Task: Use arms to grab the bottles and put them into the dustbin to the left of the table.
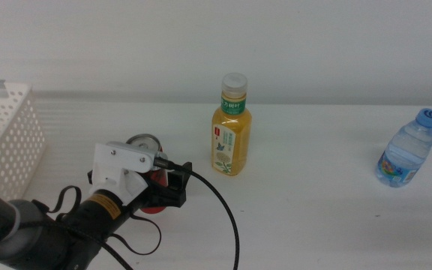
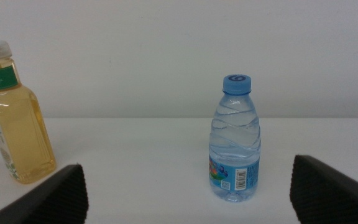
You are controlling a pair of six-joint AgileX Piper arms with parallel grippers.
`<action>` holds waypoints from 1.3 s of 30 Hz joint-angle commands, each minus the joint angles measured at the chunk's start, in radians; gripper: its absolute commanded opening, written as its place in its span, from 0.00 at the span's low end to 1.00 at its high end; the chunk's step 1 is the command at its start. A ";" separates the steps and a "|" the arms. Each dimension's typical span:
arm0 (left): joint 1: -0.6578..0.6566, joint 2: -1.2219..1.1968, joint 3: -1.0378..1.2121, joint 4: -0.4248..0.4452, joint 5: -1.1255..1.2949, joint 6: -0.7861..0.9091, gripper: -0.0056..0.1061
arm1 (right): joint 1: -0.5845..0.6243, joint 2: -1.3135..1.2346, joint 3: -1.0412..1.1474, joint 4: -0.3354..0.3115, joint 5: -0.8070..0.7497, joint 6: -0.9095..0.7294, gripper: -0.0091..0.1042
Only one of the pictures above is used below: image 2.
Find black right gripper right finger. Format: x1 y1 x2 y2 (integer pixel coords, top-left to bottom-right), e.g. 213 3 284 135
289 154 358 224

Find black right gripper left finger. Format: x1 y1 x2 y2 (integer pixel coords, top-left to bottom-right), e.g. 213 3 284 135
0 164 90 224

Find yellow tea bottle white cap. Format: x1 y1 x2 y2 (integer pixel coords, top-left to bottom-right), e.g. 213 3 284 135
0 40 57 185

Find clear water bottle blue cap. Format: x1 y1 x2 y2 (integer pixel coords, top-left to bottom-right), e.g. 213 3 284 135
208 73 262 203

